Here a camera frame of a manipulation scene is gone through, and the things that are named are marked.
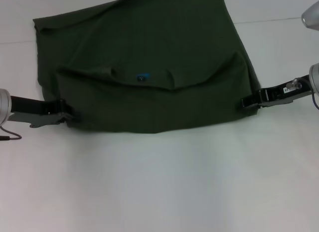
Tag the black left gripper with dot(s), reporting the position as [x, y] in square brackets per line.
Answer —
[32, 109]

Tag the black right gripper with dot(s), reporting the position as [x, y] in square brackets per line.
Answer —
[281, 93]

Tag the dark green FREE t-shirt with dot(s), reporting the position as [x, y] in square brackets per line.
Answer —
[149, 67]

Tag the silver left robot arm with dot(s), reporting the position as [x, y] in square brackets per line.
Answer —
[4, 106]

